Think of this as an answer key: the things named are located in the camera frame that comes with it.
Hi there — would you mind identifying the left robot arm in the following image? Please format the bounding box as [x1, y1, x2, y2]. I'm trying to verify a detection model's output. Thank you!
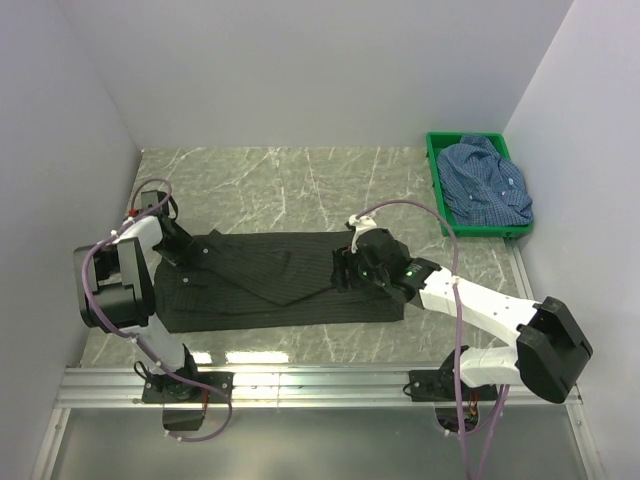
[73, 190, 202, 402]

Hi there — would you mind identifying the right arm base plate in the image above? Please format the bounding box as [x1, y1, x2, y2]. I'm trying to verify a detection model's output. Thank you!
[399, 368, 501, 439]

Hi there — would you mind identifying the black pinstripe long sleeve shirt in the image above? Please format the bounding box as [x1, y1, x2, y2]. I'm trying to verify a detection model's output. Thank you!
[154, 230, 404, 333]

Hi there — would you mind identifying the green plastic bin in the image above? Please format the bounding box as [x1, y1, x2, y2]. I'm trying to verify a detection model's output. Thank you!
[426, 132, 533, 239]

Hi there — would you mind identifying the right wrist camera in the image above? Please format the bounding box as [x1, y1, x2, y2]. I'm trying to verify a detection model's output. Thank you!
[347, 214, 378, 254]

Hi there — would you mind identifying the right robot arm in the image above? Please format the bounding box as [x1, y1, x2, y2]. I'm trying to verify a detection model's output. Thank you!
[331, 227, 593, 404]

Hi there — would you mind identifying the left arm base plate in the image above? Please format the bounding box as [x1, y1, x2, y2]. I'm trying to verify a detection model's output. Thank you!
[141, 372, 233, 433]

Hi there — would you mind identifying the blue checked long sleeve shirt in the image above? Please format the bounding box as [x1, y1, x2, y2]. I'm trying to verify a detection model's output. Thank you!
[436, 134, 533, 227]

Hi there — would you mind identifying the aluminium mounting rail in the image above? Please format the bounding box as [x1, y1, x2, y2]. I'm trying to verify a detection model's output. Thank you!
[29, 239, 601, 480]

